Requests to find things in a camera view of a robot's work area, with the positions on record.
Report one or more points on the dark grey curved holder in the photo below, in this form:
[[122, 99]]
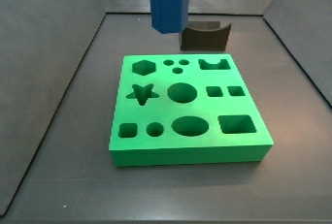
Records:
[[205, 36]]

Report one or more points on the green shape-sorter block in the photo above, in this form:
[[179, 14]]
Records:
[[185, 112]]

